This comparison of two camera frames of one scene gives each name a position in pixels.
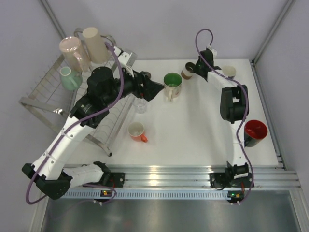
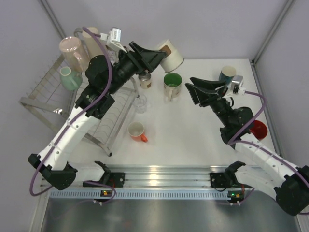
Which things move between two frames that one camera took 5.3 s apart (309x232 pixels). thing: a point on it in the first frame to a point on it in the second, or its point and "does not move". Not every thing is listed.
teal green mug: [70, 80] does not move
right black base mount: [219, 181] does not move
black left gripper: [150, 88] to [151, 58]
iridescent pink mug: [73, 51] does not move
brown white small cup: [187, 72] to [173, 59]
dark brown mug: [255, 131] does not move
